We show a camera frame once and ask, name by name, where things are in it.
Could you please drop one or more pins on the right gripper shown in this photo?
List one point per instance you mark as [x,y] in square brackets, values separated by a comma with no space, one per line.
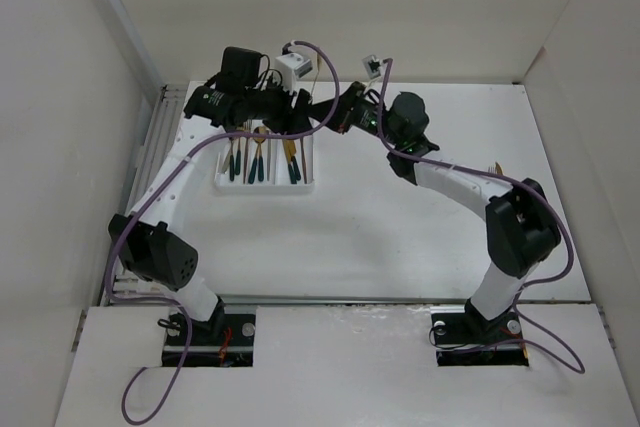
[338,115]

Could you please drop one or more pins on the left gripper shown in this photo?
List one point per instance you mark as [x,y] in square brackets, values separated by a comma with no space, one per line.
[292,117]

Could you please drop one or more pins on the gold fork green handle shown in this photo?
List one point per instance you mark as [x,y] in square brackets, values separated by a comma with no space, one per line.
[238,154]

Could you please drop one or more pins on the silver spoon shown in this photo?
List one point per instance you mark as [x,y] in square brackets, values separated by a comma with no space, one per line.
[269,160]

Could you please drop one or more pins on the rose gold knife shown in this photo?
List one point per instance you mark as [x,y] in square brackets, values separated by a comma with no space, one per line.
[303,160]

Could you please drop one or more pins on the silver rose fork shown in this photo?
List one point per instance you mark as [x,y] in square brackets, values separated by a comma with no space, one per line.
[228,160]

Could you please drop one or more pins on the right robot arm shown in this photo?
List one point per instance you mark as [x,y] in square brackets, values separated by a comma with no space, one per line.
[521,232]

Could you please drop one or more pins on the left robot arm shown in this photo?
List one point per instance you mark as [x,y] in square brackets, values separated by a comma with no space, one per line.
[147,240]

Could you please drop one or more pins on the white cutlery tray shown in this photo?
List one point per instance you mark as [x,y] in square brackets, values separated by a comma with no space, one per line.
[250,166]

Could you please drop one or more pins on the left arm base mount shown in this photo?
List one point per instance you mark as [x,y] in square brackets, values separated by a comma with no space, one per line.
[229,345]

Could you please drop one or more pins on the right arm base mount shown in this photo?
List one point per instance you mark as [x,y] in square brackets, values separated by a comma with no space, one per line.
[458,345]

